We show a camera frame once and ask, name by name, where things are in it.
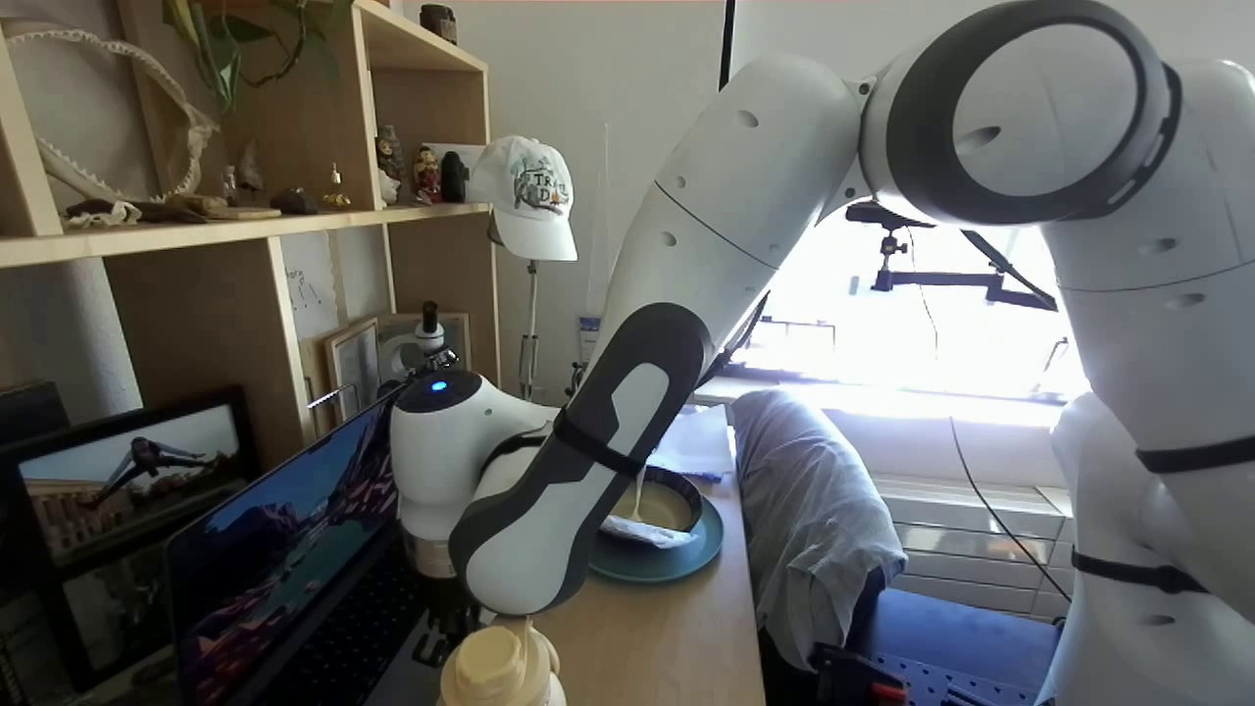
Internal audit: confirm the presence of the black and white microscope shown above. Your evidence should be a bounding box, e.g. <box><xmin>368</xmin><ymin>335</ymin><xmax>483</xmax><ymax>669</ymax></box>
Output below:
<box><xmin>390</xmin><ymin>297</ymin><xmax>467</xmax><ymax>384</ymax></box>

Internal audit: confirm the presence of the white rope loop ornament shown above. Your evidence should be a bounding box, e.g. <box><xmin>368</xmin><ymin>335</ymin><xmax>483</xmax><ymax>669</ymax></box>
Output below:
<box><xmin>0</xmin><ymin>17</ymin><xmax>228</xmax><ymax>225</ymax></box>

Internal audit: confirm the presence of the brown driftwood piece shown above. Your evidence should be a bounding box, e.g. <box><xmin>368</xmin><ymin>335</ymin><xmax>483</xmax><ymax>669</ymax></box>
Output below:
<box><xmin>59</xmin><ymin>187</ymin><xmax>288</xmax><ymax>227</ymax></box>

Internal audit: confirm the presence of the white printed baseball cap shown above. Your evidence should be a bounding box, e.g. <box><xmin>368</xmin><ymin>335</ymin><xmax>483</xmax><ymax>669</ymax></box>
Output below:
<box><xmin>467</xmin><ymin>134</ymin><xmax>579</xmax><ymax>268</ymax></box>

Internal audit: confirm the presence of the teal plate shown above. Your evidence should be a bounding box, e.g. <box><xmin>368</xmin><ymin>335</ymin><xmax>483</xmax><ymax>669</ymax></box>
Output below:
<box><xmin>579</xmin><ymin>493</ymin><xmax>726</xmax><ymax>587</ymax></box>

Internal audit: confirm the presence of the thin black hanging cable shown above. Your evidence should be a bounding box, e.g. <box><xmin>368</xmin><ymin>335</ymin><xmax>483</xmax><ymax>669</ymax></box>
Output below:
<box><xmin>945</xmin><ymin>411</ymin><xmax>1080</xmax><ymax>607</ymax></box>

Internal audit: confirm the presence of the black framed bird photo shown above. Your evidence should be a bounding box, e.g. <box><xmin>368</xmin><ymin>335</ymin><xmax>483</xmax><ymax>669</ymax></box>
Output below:
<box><xmin>0</xmin><ymin>384</ymin><xmax>268</xmax><ymax>700</ymax></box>

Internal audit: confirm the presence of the grey cloth over chair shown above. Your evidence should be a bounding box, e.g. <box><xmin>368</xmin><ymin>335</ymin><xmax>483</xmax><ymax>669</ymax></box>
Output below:
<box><xmin>726</xmin><ymin>389</ymin><xmax>909</xmax><ymax>675</ymax></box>

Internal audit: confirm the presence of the wooden shelf unit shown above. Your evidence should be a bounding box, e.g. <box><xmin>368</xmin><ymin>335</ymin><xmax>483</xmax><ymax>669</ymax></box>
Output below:
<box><xmin>0</xmin><ymin>0</ymin><xmax>510</xmax><ymax>482</ymax></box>

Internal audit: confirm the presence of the green trailing plant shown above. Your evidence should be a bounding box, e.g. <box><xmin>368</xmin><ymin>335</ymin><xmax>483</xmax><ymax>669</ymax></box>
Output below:
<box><xmin>160</xmin><ymin>0</ymin><xmax>358</xmax><ymax>109</ymax></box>

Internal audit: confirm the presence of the blue perforated panel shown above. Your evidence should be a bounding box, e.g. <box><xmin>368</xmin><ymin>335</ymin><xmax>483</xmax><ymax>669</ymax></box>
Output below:
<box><xmin>817</xmin><ymin>586</ymin><xmax>1068</xmax><ymax>706</ymax></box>

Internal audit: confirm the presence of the stack of white papers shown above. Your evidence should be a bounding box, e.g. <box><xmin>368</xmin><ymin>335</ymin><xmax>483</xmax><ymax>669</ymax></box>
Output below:
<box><xmin>645</xmin><ymin>401</ymin><xmax>738</xmax><ymax>488</ymax></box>

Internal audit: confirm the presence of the cream plastic bottle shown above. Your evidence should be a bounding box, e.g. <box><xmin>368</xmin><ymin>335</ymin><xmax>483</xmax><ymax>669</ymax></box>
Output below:
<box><xmin>434</xmin><ymin>618</ymin><xmax>568</xmax><ymax>706</ymax></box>

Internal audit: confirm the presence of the dark bowl with soup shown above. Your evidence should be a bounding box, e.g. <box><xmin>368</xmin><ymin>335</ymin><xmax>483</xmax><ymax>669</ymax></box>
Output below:
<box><xmin>600</xmin><ymin>467</ymin><xmax>711</xmax><ymax>550</ymax></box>

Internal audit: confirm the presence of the dark jar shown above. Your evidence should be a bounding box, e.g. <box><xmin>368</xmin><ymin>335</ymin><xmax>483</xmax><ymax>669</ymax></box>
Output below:
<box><xmin>417</xmin><ymin>0</ymin><xmax>463</xmax><ymax>46</ymax></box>

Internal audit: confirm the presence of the small pale picture frame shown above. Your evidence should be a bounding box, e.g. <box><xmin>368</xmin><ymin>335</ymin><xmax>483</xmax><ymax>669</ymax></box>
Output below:
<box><xmin>319</xmin><ymin>319</ymin><xmax>383</xmax><ymax>425</ymax></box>

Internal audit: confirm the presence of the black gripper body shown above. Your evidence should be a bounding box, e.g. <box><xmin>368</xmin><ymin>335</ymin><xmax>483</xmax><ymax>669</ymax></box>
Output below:
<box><xmin>412</xmin><ymin>568</ymin><xmax>489</xmax><ymax>649</ymax></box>

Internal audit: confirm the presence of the small red figurine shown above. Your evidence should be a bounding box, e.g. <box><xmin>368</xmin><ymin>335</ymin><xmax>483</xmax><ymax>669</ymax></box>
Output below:
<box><xmin>407</xmin><ymin>142</ymin><xmax>449</xmax><ymax>207</ymax></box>

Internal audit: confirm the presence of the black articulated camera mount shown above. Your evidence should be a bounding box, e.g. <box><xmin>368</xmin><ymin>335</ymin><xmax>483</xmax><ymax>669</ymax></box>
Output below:
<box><xmin>842</xmin><ymin>197</ymin><xmax>1063</xmax><ymax>313</ymax></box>

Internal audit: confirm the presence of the grey laptop with black keyboard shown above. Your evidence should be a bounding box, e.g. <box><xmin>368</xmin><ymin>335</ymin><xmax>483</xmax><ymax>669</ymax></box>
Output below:
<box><xmin>160</xmin><ymin>401</ymin><xmax>463</xmax><ymax>706</ymax></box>

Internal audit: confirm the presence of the small black figurine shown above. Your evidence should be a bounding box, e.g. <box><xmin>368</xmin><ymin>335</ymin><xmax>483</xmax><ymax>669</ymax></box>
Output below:
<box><xmin>441</xmin><ymin>148</ymin><xmax>474</xmax><ymax>207</ymax></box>

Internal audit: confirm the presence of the blue and white wall tag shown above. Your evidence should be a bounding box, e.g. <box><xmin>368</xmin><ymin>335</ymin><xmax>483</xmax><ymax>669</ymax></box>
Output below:
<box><xmin>574</xmin><ymin>309</ymin><xmax>609</xmax><ymax>384</ymax></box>

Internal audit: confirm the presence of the small pale figurine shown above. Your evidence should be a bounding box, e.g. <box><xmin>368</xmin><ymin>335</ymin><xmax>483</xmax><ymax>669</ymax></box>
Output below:
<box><xmin>373</xmin><ymin>123</ymin><xmax>412</xmax><ymax>207</ymax></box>

